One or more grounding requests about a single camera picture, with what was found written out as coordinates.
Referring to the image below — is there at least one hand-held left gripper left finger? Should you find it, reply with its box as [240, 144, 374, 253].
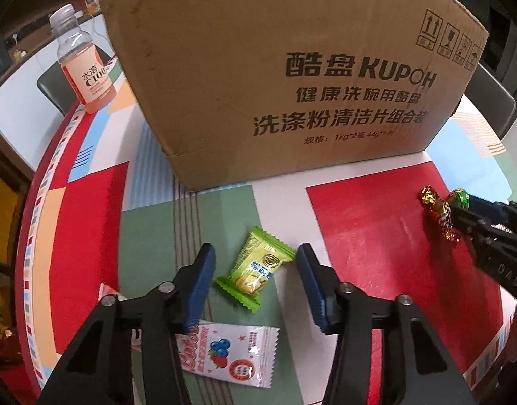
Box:
[38, 242, 217, 405]

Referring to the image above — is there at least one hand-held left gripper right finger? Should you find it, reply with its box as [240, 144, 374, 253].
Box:
[295, 243, 474, 405]

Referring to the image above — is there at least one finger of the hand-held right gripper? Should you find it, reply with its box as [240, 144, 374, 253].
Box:
[468, 195, 517, 224]
[450, 205, 495, 241]

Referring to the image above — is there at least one green foil lollipop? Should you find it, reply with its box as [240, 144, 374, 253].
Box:
[447, 188, 471, 211]

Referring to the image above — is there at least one gold red foil candy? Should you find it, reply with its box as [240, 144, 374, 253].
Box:
[429, 200, 463, 244]
[418, 184, 440, 211]

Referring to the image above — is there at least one green candy packet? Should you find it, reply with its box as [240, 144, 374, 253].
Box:
[215, 226, 297, 314]

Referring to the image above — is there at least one white berry print snack packet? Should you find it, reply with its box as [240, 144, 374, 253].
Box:
[174, 321, 280, 389]

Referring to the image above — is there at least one beige snack packet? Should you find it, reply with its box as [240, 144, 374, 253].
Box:
[99, 283, 121, 303]

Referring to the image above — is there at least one brown cardboard box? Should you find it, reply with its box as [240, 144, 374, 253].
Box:
[93, 0, 491, 192]

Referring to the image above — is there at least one colourful patchwork tablecloth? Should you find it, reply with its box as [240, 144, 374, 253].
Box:
[16, 88, 517, 405]

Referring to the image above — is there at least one grey dining chair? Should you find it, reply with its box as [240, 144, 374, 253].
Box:
[36, 53, 128, 116]
[452, 65, 517, 140]

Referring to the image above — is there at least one wooden display cabinet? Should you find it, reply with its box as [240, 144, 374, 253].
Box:
[0, 152, 35, 347]

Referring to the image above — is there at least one pink drink bottle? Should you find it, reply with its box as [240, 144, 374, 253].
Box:
[50, 3, 117, 114]

